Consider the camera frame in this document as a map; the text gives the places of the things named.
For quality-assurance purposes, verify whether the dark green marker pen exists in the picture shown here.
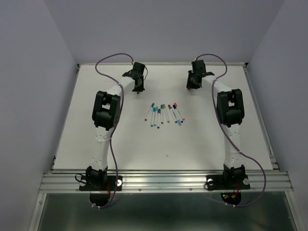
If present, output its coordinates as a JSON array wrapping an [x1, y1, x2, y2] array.
[[144, 103, 154, 121]]

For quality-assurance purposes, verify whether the light blue marker pen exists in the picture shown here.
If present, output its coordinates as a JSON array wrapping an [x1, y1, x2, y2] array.
[[151, 107, 156, 127]]

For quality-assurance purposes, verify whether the teal green marker pen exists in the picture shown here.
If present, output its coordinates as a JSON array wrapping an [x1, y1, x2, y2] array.
[[154, 107, 158, 127]]

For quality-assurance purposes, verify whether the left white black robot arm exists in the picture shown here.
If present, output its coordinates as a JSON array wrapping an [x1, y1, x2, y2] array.
[[86, 62, 146, 190]]

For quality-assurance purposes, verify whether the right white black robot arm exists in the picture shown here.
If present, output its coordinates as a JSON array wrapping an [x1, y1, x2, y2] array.
[[186, 60, 245, 191]]

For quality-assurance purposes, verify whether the black marker pen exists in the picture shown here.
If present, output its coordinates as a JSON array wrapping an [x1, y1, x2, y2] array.
[[173, 105, 184, 123]]

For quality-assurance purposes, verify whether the dark blue marker pen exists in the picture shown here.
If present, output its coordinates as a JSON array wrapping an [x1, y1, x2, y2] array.
[[156, 109, 161, 128]]

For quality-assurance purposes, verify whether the grey green marker pen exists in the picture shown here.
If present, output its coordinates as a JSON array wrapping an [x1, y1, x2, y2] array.
[[163, 104, 170, 123]]

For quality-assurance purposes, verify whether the dark red marker pen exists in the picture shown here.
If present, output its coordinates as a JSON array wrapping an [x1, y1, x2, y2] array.
[[168, 104, 178, 123]]

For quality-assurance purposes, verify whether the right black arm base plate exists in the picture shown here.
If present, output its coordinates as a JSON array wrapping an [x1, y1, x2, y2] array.
[[204, 175, 251, 191]]

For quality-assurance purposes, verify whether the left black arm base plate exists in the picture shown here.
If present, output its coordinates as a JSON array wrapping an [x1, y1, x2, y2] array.
[[78, 175, 123, 192]]

